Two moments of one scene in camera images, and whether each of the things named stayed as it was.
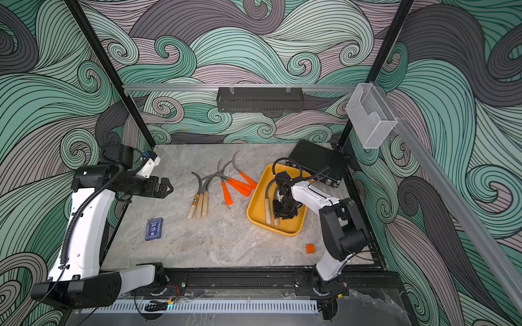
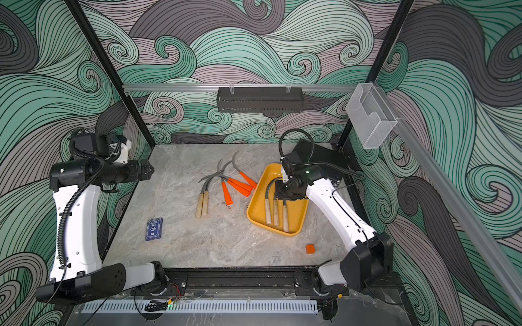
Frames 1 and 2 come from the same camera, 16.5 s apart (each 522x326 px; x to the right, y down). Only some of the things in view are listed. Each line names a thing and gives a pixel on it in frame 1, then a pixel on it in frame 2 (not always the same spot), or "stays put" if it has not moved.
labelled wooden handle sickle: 196,197 -> 285,224
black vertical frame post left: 113,73 stays put
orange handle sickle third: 245,187 stays put
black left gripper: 162,192 -> 134,175
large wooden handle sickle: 267,204 stays put
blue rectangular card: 153,229 stays put
